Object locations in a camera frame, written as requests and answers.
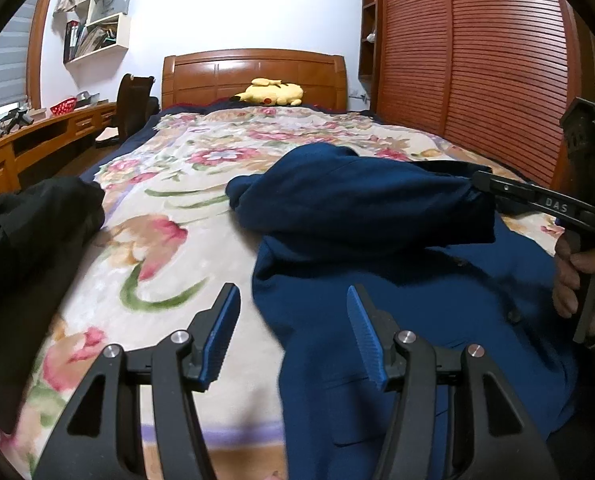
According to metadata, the wooden bed headboard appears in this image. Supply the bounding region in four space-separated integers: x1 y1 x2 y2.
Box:
161 49 348 112

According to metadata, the black cloth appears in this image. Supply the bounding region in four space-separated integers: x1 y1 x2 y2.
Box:
0 176 107 436

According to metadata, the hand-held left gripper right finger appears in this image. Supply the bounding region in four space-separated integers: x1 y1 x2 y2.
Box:
346 284 561 480

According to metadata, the wooden desk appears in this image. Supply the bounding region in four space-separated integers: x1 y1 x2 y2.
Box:
0 101 118 211

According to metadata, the floral blanket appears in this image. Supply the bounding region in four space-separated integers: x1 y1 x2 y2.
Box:
0 110 565 480

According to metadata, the wooden window frame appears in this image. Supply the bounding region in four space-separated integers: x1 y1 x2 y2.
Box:
25 0 61 111

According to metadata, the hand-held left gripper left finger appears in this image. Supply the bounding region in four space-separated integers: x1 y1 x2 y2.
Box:
32 283 242 480

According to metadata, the wooden louvered wardrobe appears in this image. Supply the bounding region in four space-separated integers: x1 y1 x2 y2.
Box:
375 0 583 196

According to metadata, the person's right hand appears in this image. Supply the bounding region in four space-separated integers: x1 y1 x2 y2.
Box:
552 240 595 336

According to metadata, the black gadget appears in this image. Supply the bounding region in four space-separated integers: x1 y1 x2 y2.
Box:
0 107 33 148

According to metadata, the dark blue coat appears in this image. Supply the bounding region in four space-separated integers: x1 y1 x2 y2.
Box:
226 142 585 480

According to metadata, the wooden open shelf unit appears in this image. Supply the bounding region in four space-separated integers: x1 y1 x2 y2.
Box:
358 0 378 83

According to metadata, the dark brown chair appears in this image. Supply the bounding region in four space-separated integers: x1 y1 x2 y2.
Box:
96 74 158 148

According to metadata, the grey window blind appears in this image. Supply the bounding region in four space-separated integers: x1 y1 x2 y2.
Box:
0 0 43 116

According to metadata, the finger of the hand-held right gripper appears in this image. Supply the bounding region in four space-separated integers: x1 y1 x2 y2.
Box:
472 170 585 221

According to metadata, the white wall shelf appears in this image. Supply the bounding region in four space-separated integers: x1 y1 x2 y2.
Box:
52 0 138 65

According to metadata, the yellow plush toy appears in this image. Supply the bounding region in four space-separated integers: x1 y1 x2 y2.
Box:
229 78 305 107

